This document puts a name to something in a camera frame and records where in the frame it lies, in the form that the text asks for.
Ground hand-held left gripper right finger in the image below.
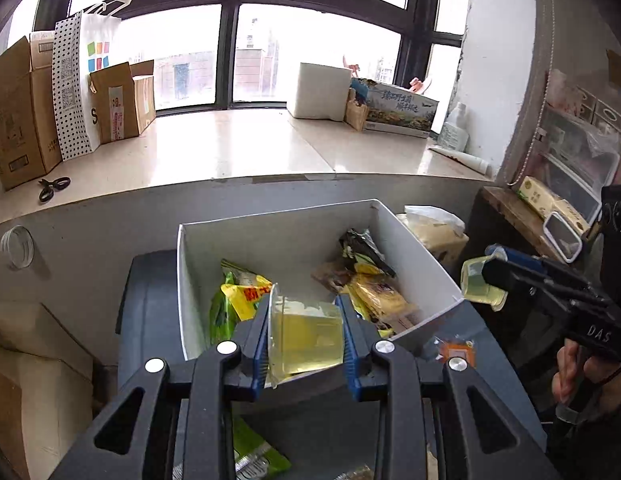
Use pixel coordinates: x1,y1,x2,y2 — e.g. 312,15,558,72
335,294,561,480

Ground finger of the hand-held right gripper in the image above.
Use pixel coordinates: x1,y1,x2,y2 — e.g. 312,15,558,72
481,259,609,321
485,244,599,293

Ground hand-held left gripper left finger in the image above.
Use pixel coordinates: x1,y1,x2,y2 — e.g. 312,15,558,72
50,294,276,480

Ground small yellow jelly cup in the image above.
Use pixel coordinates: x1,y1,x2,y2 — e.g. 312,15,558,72
461,255,509,312

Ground large yellow jelly cup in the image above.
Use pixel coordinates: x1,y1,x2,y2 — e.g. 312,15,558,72
264,282,347,391

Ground green seaweed snack packet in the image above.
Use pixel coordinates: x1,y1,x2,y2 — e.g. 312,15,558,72
209,260,241,346

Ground yellow snack packet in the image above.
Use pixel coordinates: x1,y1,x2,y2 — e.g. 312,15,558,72
348,265,421,336

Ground brown noodle packet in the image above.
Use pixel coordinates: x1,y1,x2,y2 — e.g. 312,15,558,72
310,260,354,293

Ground yellow-green small snack packet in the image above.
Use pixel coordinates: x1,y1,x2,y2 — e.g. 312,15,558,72
339,229,396,278

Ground white cardboard box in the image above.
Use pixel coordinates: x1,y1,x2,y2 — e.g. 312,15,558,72
176,199,465,396

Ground person's right hand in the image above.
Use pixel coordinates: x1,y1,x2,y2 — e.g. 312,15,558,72
551,337,584,403

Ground white framed mirror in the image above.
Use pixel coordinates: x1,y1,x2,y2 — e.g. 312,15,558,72
543,211,586,263

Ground wooden side table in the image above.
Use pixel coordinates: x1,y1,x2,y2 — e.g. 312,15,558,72
478,186,601,271

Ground green white tissue pack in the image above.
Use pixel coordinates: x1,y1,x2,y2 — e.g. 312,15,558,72
518,176,591,233

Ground yellow tissue pack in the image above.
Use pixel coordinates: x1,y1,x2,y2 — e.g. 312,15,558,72
397,205,470,273

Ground silver green snack packet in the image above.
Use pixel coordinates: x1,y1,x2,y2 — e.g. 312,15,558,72
233,417,291,480

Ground orange small packet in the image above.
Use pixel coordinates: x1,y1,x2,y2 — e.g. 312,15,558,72
435,337,476,368

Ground white tube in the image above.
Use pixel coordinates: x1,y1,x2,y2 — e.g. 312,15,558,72
428,145,493,177

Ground clear plastic drawer organiser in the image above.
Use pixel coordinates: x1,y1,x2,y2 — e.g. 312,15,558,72
533,110,621,221

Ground blue grey table cover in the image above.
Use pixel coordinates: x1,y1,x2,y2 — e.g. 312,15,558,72
115,250,549,480

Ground white plastic bottle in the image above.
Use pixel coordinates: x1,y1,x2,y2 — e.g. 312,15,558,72
437,102,470,152

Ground white small drawer unit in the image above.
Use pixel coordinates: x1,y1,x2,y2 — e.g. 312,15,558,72
573,85,621,133

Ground pink printed box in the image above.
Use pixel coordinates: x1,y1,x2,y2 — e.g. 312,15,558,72
545,70,581,111

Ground landscape printed tissue box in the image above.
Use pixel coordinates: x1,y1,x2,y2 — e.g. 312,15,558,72
363,79,440,138

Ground wooden holder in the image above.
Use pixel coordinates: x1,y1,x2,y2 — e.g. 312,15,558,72
345,87,370,132

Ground beige storage box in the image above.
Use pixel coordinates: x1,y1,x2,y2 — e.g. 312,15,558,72
0,300,94,480

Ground white square box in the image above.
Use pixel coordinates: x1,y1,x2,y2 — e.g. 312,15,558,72
288,62,352,122

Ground black scissors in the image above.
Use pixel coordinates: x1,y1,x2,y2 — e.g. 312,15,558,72
38,176,72,204

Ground clear tape roll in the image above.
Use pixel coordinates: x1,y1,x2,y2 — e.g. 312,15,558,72
0,225,36,268

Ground small cardboard box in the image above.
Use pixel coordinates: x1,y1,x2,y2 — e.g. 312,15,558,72
89,60,157,145

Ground polka dot paper bag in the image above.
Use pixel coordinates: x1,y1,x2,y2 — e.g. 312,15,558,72
51,2,122,162

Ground large cardboard box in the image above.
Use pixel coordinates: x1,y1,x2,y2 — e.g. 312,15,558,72
0,31,64,192

